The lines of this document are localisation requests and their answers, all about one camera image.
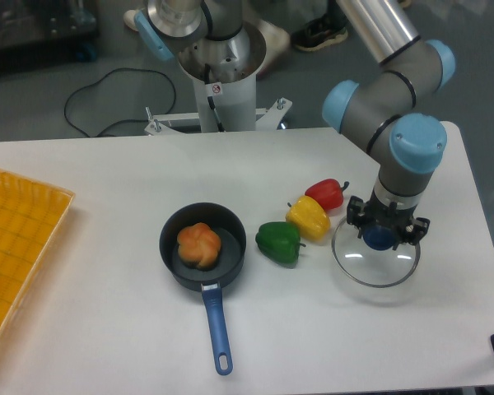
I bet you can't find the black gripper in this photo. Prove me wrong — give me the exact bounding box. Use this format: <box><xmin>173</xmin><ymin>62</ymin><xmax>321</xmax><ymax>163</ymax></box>
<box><xmin>347</xmin><ymin>196</ymin><xmax>431</xmax><ymax>250</ymax></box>

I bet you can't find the glass pot lid blue knob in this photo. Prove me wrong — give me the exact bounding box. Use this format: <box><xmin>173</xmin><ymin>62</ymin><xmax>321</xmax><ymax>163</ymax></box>
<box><xmin>331</xmin><ymin>213</ymin><xmax>422</xmax><ymax>288</ymax></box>

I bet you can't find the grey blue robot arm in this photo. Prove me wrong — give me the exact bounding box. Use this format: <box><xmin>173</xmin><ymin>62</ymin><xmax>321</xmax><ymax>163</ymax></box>
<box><xmin>134</xmin><ymin>1</ymin><xmax>455</xmax><ymax>250</ymax></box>

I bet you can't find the red bell pepper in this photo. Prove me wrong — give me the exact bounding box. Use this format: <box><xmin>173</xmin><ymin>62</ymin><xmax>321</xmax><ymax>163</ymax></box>
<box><xmin>305</xmin><ymin>179</ymin><xmax>350</xmax><ymax>211</ymax></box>

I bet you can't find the yellow bell pepper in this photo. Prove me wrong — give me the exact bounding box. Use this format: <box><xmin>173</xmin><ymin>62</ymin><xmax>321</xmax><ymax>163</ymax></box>
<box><xmin>285</xmin><ymin>195</ymin><xmax>331</xmax><ymax>242</ymax></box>

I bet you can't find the green bell pepper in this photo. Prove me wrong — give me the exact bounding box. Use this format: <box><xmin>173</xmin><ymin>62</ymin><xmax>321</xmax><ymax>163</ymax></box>
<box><xmin>255</xmin><ymin>221</ymin><xmax>305</xmax><ymax>265</ymax></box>

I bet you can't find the orange bread roll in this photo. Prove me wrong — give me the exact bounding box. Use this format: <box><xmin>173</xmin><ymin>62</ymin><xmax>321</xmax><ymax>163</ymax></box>
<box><xmin>177</xmin><ymin>222</ymin><xmax>221</xmax><ymax>271</ymax></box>

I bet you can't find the black sneaker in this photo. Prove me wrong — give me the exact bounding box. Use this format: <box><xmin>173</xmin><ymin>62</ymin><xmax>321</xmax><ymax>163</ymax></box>
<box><xmin>291</xmin><ymin>14</ymin><xmax>348</xmax><ymax>52</ymax></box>

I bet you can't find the white sneaker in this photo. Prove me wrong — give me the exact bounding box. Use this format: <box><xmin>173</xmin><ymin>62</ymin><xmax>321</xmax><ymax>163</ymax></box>
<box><xmin>257</xmin><ymin>19</ymin><xmax>291</xmax><ymax>79</ymax></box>

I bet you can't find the yellow woven basket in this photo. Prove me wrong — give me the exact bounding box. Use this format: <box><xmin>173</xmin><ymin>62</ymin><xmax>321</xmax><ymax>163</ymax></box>
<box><xmin>0</xmin><ymin>169</ymin><xmax>75</xmax><ymax>338</ymax></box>

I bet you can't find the dark cart with blue wheel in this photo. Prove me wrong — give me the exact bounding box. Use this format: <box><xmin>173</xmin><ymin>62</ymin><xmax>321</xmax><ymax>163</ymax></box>
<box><xmin>0</xmin><ymin>1</ymin><xmax>100</xmax><ymax>77</ymax></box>

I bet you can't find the white metal base frame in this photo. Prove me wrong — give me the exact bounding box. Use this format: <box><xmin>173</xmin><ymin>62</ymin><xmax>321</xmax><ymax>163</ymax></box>
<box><xmin>142</xmin><ymin>96</ymin><xmax>293</xmax><ymax>137</ymax></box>

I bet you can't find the dark pot blue handle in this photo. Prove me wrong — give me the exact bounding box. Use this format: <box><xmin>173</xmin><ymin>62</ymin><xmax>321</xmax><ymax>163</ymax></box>
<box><xmin>159</xmin><ymin>202</ymin><xmax>246</xmax><ymax>375</ymax></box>

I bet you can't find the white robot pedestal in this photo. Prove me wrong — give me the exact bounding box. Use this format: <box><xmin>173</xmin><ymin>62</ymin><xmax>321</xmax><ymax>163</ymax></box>
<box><xmin>178</xmin><ymin>22</ymin><xmax>266</xmax><ymax>132</ymax></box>

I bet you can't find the black cable on floor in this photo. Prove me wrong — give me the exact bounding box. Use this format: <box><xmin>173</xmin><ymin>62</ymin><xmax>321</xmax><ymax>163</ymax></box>
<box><xmin>63</xmin><ymin>67</ymin><xmax>178</xmax><ymax>138</ymax></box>

